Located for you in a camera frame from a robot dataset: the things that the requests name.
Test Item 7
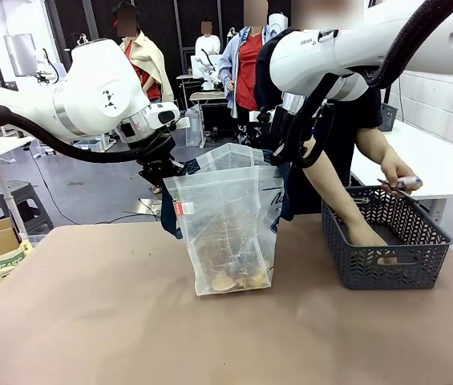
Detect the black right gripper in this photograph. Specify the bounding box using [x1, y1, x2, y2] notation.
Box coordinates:
[269, 106, 291, 164]

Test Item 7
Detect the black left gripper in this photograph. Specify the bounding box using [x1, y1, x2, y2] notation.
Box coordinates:
[135, 134, 185, 188]

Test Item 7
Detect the translucent white shopping bag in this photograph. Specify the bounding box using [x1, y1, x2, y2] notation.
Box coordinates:
[160, 143, 293, 297]

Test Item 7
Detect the silver pen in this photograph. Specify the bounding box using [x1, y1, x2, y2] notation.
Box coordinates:
[377, 177, 423, 189]

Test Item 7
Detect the dark grey plastic basket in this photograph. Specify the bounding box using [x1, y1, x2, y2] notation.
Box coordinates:
[321, 185, 453, 290]
[378, 103, 398, 132]

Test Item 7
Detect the person's left forearm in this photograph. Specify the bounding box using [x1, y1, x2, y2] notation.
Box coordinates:
[355, 127, 402, 161]

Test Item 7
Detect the person's right forearm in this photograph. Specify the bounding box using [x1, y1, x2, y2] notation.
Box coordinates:
[301, 152, 366, 237]

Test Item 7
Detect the person's left hand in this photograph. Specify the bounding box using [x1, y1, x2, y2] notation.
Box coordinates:
[380, 150, 418, 196]

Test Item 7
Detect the person's right hand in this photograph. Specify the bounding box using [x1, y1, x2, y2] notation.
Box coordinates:
[348, 226, 390, 248]

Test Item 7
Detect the clear plastic container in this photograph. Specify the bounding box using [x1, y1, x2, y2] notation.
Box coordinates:
[184, 107, 205, 148]

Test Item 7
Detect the clear storage bin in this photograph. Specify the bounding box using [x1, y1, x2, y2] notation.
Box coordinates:
[72, 138, 107, 152]

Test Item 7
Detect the person in black t-shirt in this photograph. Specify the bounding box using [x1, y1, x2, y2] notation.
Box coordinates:
[253, 0, 386, 216]

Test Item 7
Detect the grey background table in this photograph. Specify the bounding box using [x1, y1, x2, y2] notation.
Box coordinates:
[188, 91, 227, 137]

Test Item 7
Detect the mannequin with cream jacket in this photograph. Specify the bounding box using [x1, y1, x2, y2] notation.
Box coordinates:
[111, 2, 175, 103]

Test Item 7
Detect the background person in white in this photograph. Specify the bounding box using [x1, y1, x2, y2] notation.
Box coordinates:
[195, 22, 222, 57]

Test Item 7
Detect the tan food item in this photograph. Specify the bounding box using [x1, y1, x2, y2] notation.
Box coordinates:
[212, 276, 238, 291]

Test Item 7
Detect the grey plastic stool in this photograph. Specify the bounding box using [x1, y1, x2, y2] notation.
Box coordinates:
[0, 180, 55, 233]

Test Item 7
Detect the white side table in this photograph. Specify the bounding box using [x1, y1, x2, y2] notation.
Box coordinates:
[350, 118, 453, 225]

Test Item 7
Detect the green and white carton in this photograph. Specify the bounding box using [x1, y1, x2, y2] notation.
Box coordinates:
[0, 240, 34, 288]

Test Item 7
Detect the metal mannequin base plate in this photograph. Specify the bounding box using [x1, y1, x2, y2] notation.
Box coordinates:
[137, 197, 163, 213]

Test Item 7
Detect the black left arm cable sleeve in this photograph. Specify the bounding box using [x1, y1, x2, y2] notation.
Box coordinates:
[0, 104, 147, 164]

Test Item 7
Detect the black arm cable sleeve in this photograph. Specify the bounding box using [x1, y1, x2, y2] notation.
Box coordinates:
[289, 0, 453, 169]
[0, 104, 147, 164]

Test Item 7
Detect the black right arm cable sleeve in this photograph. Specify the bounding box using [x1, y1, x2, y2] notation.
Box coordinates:
[289, 0, 453, 169]

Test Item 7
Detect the grey wall panel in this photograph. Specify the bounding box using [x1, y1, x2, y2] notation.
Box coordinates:
[3, 34, 38, 77]

